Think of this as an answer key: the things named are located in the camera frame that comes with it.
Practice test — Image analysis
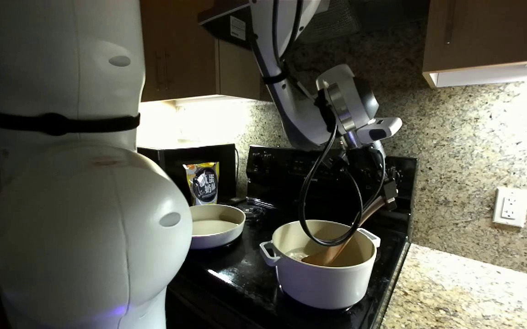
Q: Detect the white oval baking dish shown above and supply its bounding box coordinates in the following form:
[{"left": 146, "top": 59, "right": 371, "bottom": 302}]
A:
[{"left": 188, "top": 202, "right": 248, "bottom": 251}]

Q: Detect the white pot with handles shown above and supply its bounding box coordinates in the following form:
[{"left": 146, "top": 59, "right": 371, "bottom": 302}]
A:
[{"left": 257, "top": 218, "right": 382, "bottom": 313}]

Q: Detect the white wall outlet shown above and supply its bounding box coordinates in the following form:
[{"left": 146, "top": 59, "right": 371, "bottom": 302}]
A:
[{"left": 491, "top": 185, "right": 527, "bottom": 231}]

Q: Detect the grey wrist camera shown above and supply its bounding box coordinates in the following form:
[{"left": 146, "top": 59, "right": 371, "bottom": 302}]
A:
[{"left": 358, "top": 116, "right": 404, "bottom": 145}]

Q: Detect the black electric stove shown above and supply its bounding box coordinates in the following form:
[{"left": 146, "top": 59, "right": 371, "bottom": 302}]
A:
[{"left": 164, "top": 145, "right": 418, "bottom": 329}]

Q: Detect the wooden spoon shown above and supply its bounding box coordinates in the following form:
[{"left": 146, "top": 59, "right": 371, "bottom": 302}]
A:
[{"left": 301, "top": 198, "right": 393, "bottom": 269}]

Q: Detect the range hood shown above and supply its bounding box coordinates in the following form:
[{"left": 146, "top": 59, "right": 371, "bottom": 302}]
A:
[{"left": 195, "top": 0, "right": 431, "bottom": 52}]

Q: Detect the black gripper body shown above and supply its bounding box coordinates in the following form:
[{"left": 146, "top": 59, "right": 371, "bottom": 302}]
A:
[{"left": 345, "top": 139, "right": 394, "bottom": 187}]

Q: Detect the wooden upper cabinet over sink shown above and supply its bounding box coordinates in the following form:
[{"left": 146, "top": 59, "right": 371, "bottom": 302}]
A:
[{"left": 420, "top": 0, "right": 527, "bottom": 90}]

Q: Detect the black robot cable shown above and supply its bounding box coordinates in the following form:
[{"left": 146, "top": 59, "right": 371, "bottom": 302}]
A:
[{"left": 297, "top": 121, "right": 369, "bottom": 249}]

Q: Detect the yellow black snack bag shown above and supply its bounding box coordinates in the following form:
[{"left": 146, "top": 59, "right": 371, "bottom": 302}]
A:
[{"left": 180, "top": 160, "right": 221, "bottom": 207}]

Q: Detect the black countertop appliance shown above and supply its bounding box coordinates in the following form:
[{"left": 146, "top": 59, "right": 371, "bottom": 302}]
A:
[{"left": 135, "top": 143, "right": 239, "bottom": 207}]

